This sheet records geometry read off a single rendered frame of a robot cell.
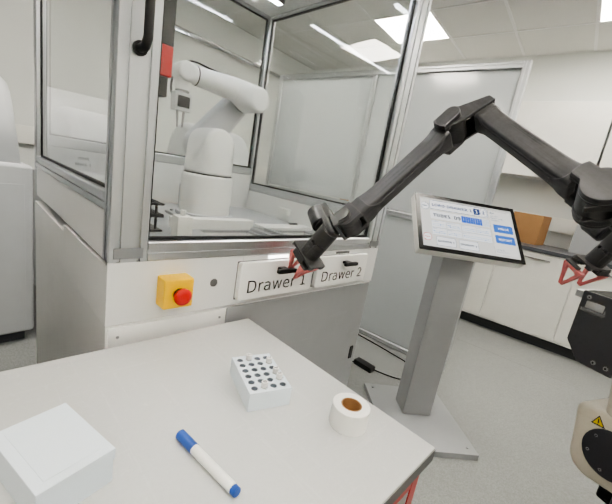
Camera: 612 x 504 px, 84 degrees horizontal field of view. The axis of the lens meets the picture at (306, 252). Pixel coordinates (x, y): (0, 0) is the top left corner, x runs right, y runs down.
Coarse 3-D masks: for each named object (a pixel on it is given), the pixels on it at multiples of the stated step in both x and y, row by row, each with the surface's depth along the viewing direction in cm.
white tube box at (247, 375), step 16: (240, 368) 68; (256, 368) 69; (272, 368) 71; (240, 384) 65; (256, 384) 64; (272, 384) 65; (288, 384) 65; (256, 400) 62; (272, 400) 63; (288, 400) 65
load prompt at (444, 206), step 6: (432, 204) 163; (438, 204) 164; (444, 204) 165; (450, 204) 165; (456, 204) 166; (444, 210) 163; (450, 210) 164; (456, 210) 164; (462, 210) 165; (468, 210) 165; (474, 210) 166; (480, 210) 167; (486, 210) 167; (480, 216) 165; (486, 216) 165
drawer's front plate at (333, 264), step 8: (320, 256) 117; (328, 256) 119; (336, 256) 122; (344, 256) 125; (352, 256) 128; (360, 256) 132; (328, 264) 120; (336, 264) 123; (360, 264) 134; (320, 272) 118; (328, 272) 121; (336, 272) 124; (352, 272) 131; (360, 272) 135; (312, 280) 118; (320, 280) 119; (336, 280) 126; (344, 280) 129; (352, 280) 133
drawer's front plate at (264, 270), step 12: (240, 264) 94; (252, 264) 95; (264, 264) 99; (276, 264) 102; (288, 264) 106; (240, 276) 94; (252, 276) 97; (264, 276) 100; (276, 276) 103; (288, 276) 107; (300, 276) 111; (240, 288) 95; (252, 288) 98; (276, 288) 105; (288, 288) 109; (300, 288) 113; (240, 300) 96
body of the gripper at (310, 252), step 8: (296, 240) 100; (304, 240) 102; (312, 240) 95; (304, 248) 97; (312, 248) 95; (320, 248) 94; (304, 256) 97; (312, 256) 96; (312, 264) 96; (320, 264) 98
